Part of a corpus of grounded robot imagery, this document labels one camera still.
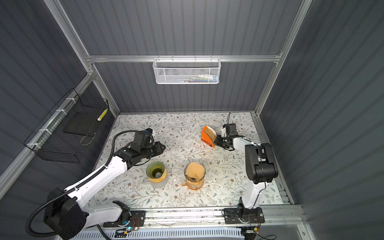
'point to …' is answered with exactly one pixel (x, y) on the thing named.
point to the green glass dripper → (155, 169)
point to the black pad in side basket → (82, 122)
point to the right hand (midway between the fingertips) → (217, 142)
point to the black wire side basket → (67, 134)
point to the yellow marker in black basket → (102, 115)
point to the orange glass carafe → (194, 187)
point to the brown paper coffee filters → (211, 133)
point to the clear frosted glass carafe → (159, 185)
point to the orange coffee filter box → (205, 139)
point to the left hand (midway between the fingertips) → (165, 147)
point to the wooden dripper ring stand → (197, 183)
